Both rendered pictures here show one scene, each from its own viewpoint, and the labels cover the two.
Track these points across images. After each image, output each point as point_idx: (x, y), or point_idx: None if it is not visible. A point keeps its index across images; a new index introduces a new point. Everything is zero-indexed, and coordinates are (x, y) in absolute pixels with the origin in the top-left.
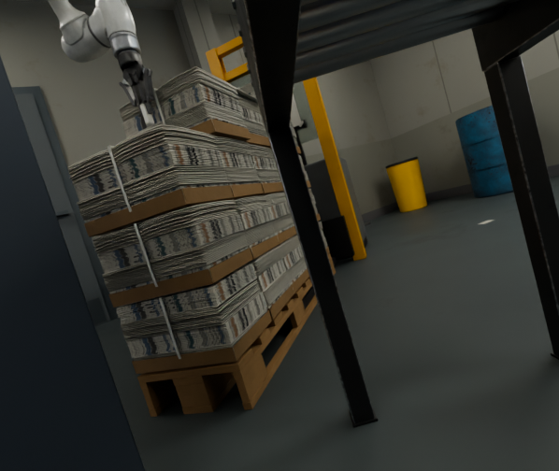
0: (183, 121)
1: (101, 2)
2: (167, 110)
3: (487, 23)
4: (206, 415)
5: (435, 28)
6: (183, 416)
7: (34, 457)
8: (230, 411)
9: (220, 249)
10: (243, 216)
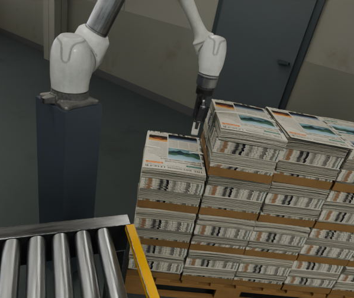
0: (208, 147)
1: (202, 47)
2: (211, 130)
3: None
4: (124, 269)
5: None
6: (126, 258)
7: None
8: (124, 281)
9: (153, 233)
10: (199, 226)
